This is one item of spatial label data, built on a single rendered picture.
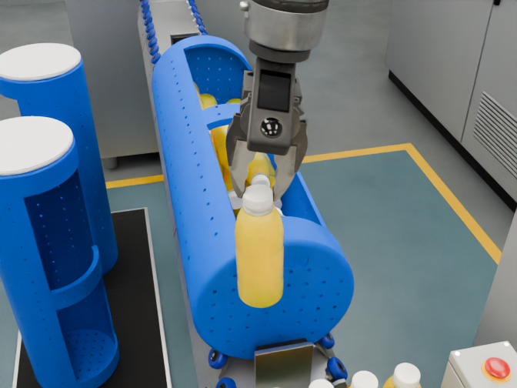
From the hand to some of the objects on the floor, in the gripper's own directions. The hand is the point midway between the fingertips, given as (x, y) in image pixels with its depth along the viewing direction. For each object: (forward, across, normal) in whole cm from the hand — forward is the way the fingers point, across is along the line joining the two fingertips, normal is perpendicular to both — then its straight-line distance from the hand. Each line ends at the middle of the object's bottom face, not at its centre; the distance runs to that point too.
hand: (258, 193), depth 78 cm
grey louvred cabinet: (+112, -155, -230) cm, 299 cm away
